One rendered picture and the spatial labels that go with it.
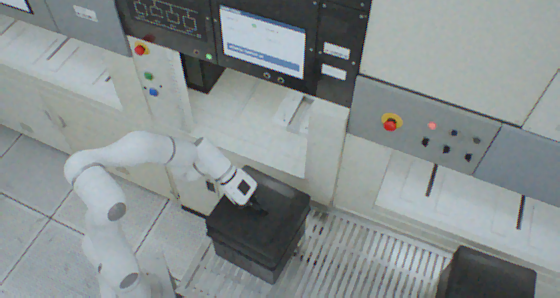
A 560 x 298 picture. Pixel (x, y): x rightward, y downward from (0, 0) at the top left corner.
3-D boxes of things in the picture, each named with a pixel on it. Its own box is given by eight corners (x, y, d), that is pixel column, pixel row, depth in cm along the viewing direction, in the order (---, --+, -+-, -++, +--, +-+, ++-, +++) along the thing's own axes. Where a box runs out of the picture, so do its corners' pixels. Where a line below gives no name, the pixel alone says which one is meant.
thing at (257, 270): (248, 201, 213) (246, 181, 199) (306, 230, 205) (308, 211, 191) (213, 253, 199) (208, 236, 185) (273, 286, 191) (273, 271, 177)
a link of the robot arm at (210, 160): (209, 184, 168) (230, 170, 165) (182, 157, 163) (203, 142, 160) (212, 171, 175) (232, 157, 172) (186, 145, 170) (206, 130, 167)
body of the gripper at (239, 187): (223, 184, 165) (245, 206, 169) (240, 162, 170) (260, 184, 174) (212, 186, 171) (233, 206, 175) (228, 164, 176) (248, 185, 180)
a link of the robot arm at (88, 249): (120, 300, 169) (100, 276, 150) (92, 263, 177) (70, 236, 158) (148, 278, 174) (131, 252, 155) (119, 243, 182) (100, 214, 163)
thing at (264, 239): (204, 234, 183) (200, 219, 173) (245, 175, 198) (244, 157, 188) (274, 272, 175) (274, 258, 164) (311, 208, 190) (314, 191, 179)
